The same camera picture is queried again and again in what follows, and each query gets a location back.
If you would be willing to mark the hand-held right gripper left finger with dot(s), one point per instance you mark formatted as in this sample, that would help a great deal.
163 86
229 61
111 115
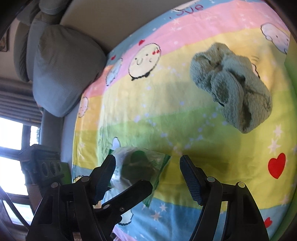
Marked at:
104 183

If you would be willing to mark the printed cartoon blanket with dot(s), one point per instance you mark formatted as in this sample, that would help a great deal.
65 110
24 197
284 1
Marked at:
162 104

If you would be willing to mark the clear plastic bag green print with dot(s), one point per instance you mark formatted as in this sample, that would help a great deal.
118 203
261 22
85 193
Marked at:
148 166

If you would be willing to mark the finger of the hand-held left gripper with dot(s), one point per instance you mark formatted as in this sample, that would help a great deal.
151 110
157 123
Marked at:
130 199

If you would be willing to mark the window blind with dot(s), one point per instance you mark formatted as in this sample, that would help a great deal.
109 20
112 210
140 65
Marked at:
16 104

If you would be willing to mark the window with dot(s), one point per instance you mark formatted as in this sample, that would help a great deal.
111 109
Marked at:
11 139

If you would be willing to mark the person's left forearm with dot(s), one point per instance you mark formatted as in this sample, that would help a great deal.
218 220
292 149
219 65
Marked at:
33 194

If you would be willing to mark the green fluffy cloth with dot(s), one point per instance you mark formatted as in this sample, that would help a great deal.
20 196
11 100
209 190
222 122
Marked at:
232 92

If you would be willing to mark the grey sofa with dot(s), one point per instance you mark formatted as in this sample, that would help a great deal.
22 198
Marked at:
92 18

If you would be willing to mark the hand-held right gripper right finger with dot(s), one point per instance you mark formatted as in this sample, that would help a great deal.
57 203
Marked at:
192 183

